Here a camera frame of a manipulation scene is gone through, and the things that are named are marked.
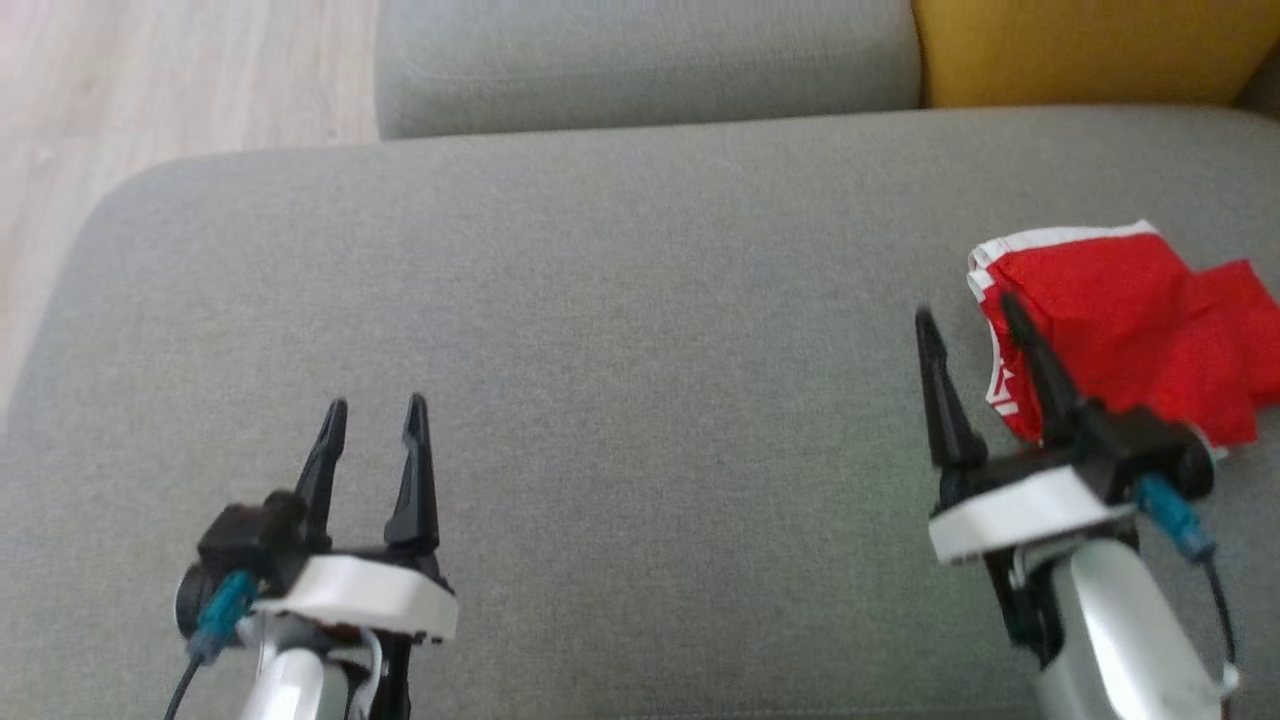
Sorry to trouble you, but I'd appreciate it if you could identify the red white basketball jersey shirt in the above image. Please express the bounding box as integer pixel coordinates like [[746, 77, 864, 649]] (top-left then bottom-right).
[[966, 221, 1216, 448]]

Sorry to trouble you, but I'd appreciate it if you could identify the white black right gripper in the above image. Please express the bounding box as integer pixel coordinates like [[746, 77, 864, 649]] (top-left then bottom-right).
[[913, 292, 1139, 567]]

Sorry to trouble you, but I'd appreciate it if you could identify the grey sofa seat cushion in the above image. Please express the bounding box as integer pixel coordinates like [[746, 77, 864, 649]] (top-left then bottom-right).
[[0, 105, 1280, 720]]

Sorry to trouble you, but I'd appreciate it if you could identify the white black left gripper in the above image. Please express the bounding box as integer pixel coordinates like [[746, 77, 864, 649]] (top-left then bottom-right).
[[250, 393, 459, 644]]

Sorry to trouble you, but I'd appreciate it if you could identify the yellow sofa cushion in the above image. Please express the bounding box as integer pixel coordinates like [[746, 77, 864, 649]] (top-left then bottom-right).
[[912, 0, 1280, 110]]

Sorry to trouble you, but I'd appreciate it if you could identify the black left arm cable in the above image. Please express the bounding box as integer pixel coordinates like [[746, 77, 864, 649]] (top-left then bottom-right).
[[165, 572, 259, 720]]

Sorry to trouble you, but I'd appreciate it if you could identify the grey sofa back cushion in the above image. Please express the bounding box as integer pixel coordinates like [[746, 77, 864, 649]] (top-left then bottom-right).
[[375, 0, 923, 141]]

